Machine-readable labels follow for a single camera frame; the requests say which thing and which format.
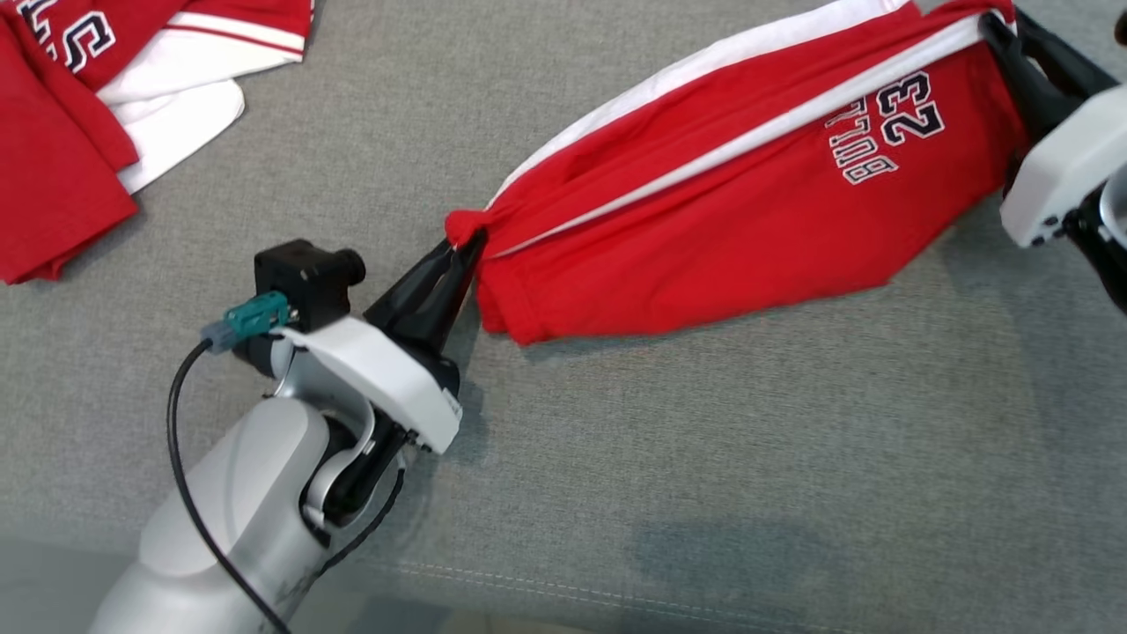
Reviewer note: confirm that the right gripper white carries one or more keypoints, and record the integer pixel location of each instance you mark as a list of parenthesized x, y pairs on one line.
[(1065, 167)]

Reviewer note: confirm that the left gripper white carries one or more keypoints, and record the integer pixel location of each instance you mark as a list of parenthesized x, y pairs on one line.
[(387, 379)]

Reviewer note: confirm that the red shorts white side stripe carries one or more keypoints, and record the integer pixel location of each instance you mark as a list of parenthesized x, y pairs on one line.
[(722, 220)]

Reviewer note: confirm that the red bulls jersey white sleeves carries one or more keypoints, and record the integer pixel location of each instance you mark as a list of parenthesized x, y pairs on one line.
[(53, 176)]

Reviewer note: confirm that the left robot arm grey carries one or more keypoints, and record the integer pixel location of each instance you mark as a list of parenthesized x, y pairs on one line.
[(238, 493)]

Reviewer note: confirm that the grey fabric sofa cushion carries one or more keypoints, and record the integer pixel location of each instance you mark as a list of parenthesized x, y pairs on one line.
[(704, 440)]

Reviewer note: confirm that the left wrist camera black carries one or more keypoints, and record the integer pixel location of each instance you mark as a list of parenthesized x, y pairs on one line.
[(304, 277)]

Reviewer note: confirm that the left teal camera connector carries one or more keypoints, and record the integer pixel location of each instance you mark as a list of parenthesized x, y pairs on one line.
[(251, 319)]

